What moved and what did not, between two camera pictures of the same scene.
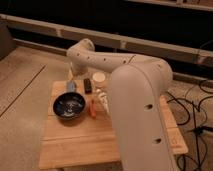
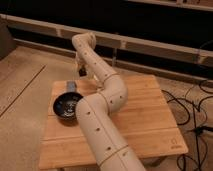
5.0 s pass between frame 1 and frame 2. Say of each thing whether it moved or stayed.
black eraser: moved
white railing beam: stayed
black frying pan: stayed
